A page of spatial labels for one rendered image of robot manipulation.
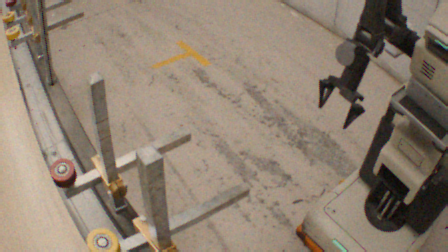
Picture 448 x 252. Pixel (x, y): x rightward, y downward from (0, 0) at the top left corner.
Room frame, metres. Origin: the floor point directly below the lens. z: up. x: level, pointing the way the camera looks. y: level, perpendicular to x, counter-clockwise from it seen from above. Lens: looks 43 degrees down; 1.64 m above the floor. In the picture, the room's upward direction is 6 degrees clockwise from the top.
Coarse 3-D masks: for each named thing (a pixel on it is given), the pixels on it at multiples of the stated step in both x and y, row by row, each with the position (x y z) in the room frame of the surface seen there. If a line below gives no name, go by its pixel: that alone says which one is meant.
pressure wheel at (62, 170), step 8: (56, 160) 0.58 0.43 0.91; (64, 160) 0.59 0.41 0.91; (56, 168) 0.56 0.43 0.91; (64, 168) 0.56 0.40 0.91; (72, 168) 0.57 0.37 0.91; (56, 176) 0.53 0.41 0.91; (64, 176) 0.53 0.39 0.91; (72, 176) 0.54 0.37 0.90; (56, 184) 0.52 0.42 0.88; (64, 184) 0.52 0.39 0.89; (72, 184) 0.54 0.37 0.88
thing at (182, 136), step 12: (180, 132) 0.82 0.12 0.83; (156, 144) 0.76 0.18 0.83; (168, 144) 0.77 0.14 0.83; (180, 144) 0.80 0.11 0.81; (132, 156) 0.71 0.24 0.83; (120, 168) 0.66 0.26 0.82; (132, 168) 0.69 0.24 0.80; (84, 180) 0.59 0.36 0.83; (96, 180) 0.61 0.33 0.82; (72, 192) 0.55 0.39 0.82
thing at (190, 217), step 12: (228, 192) 0.61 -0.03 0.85; (240, 192) 0.62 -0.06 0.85; (204, 204) 0.57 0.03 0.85; (216, 204) 0.57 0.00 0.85; (228, 204) 0.59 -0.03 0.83; (180, 216) 0.52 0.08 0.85; (192, 216) 0.53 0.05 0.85; (204, 216) 0.54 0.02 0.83; (180, 228) 0.50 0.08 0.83; (132, 240) 0.42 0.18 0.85; (144, 240) 0.43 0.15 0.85
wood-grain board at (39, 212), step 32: (0, 32) 1.30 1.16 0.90; (0, 64) 1.02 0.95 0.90; (0, 96) 0.82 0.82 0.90; (0, 128) 0.67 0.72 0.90; (32, 128) 0.69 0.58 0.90; (0, 160) 0.54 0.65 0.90; (32, 160) 0.57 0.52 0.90; (0, 192) 0.43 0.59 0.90; (32, 192) 0.46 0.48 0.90; (0, 224) 0.33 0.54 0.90; (32, 224) 0.36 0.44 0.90; (64, 224) 0.39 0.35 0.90
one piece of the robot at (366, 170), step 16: (384, 112) 1.18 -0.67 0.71; (384, 144) 1.13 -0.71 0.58; (368, 160) 1.16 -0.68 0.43; (368, 176) 1.13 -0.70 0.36; (384, 192) 1.00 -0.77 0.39; (384, 208) 0.95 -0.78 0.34; (400, 208) 0.94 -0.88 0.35; (416, 208) 0.88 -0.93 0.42; (432, 208) 0.82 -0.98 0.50; (400, 224) 0.89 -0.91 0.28; (416, 224) 0.84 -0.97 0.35
